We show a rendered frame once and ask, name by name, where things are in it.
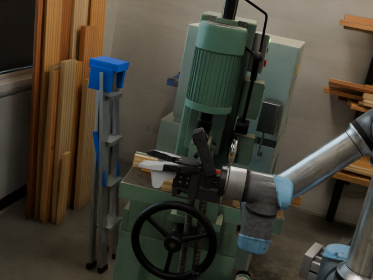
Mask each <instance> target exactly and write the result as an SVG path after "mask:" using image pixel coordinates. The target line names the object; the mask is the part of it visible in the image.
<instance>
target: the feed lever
mask: <svg viewBox="0 0 373 280"><path fill-rule="evenodd" d="M253 60H254V61H255V63H254V68H253V73H252V76H251V81H250V86H249V90H248V95H247V98H246V103H245V108H244V113H243V117H242V119H240V118H238V119H237V122H236V126H235V133H238V134H243V135H246V134H247V132H248V128H249V123H250V121H249V120H246V115H247V112H248V107H249V103H250V98H251V93H252V90H253V86H254V81H255V76H256V72H257V69H258V64H259V62H261V61H262V60H263V55H262V53H260V52H256V53H254V55H253Z"/></svg>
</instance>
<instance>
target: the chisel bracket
mask: <svg viewBox="0 0 373 280"><path fill-rule="evenodd" d="M208 140H209V141H208V145H209V148H210V144H211V140H212V136H209V138H208ZM197 151H198V150H197V147H196V145H194V142H193V140H191V142H190V146H189V152H188V157H187V158H192V159H196V160H198V161H201V160H200V157H198V158H194V156H193V155H194V153H196V152H197Z"/></svg>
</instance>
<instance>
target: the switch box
mask: <svg viewBox="0 0 373 280"><path fill-rule="evenodd" d="M261 37H262V32H259V31H256V32H255V36H254V41H253V46H252V49H251V50H252V51H253V52H254V53H256V52H259V48H260V43H261ZM269 39H270V34H269V33H265V36H264V41H263V47H262V51H261V53H262V55H263V60H262V61H261V62H259V68H258V74H261V73H262V70H263V66H264V61H265V56H266V51H267V48H268V44H269ZM252 65H253V55H252V54H250V59H249V64H248V68H247V71H248V72H251V69H252Z"/></svg>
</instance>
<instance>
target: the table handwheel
mask: <svg viewBox="0 0 373 280"><path fill-rule="evenodd" d="M166 209H176V210H180V211H183V212H186V213H189V214H190V215H192V216H193V217H195V218H196V219H197V220H198V221H199V222H200V223H201V224H202V225H203V227H204V229H205V230H206V233H201V234H196V235H193V236H187V237H183V236H182V233H183V229H184V224H181V223H177V222H176V223H175V225H174V228H173V230H172V231H171V232H169V233H168V232H167V231H166V230H164V229H163V228H162V227H161V226H160V225H159V224H157V222H156V221H155V220H154V219H152V217H151V215H152V214H154V213H156V212H159V211H162V210H166ZM146 220H147V221H148V222H149V223H151V224H152V225H153V226H154V227H155V228H156V229H157V230H158V231H159V232H160V233H161V234H162V235H163V236H164V237H165V240H164V247H165V249H166V250H167V251H168V256H167V261H166V264H165V267H164V270H162V269H159V268H158V267H156V266H155V265H153V264H152V263H150V262H149V261H148V259H147V258H146V257H145V255H144V253H143V252H142V249H141V247H140V242H139V234H140V230H141V227H142V225H143V223H144V222H145V221H146ZM202 238H208V240H209V248H208V252H207V255H206V257H205V259H204V260H203V261H202V262H201V264H200V275H201V274H202V273H204V272H205V271H206V270H207V269H208V268H209V267H210V265H211V264H212V262H213V260H214V258H215V255H216V250H217V237H216V233H215V230H214V227H213V225H212V224H211V222H210V220H209V219H208V218H207V217H206V215H205V214H204V213H202V212H201V211H200V210H198V209H197V208H195V207H194V206H192V205H189V204H187V203H184V202H179V201H163V202H158V203H155V204H153V205H151V206H149V207H148V208H146V209H145V210H144V211H143V212H142V213H141V214H140V215H139V216H138V217H137V219H136V220H135V222H134V224H133V228H132V232H131V244H132V249H133V252H134V254H135V256H136V258H137V260H138V261H139V263H140V264H141V265H142V266H143V267H144V268H145V269H146V270H147V271H148V272H149V273H151V274H153V275H154V276H156V277H158V278H161V279H164V280H190V279H193V278H194V277H193V275H192V274H193V270H194V269H192V270H190V271H187V272H182V273H172V272H169V267H170V263H171V260H172V256H173V253H175V252H178V251H179V250H180V249H181V247H182V244H183V243H184V242H189V241H193V240H196V239H202Z"/></svg>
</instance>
